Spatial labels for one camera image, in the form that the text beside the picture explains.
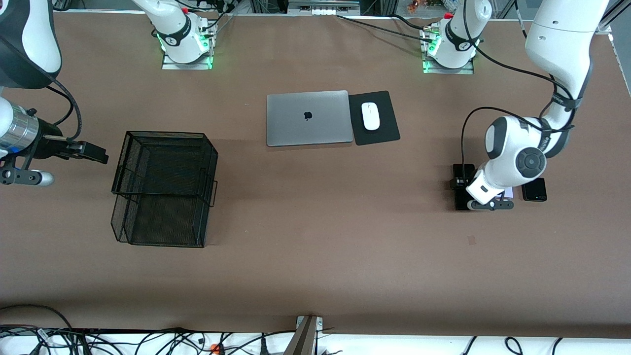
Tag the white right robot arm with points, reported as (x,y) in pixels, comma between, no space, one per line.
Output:
(34,44)

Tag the lilac flip phone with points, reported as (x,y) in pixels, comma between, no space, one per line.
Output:
(509,193)

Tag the grey socket box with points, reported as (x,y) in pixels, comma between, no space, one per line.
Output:
(323,6)

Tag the black mouse pad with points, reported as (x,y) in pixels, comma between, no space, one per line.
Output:
(387,133)

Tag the silver closed laptop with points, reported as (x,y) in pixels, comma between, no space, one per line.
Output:
(296,128)

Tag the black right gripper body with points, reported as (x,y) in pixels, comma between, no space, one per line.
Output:
(49,138)

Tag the black flip phone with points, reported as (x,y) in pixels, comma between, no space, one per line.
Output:
(535,190)

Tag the black bar smartphone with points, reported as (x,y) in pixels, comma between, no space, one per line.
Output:
(461,199)

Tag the black mesh two-tier tray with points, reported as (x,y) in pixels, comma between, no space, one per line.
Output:
(167,222)

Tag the white computer mouse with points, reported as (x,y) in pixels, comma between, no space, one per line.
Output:
(370,116)

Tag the grey metal camera mount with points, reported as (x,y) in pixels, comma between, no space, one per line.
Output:
(303,337)

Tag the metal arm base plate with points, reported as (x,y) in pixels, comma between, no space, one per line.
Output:
(172,65)
(463,71)

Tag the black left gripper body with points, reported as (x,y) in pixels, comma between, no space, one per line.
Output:
(463,181)

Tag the aluminium frame post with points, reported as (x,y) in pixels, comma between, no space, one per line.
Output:
(605,25)

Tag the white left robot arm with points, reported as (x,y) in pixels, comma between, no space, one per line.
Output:
(557,39)

